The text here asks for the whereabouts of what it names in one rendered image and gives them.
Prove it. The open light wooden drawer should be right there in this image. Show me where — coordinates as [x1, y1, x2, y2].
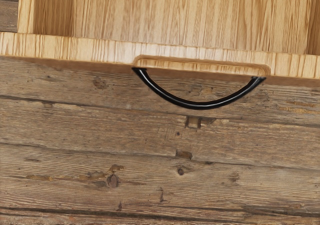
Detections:
[0, 0, 320, 111]

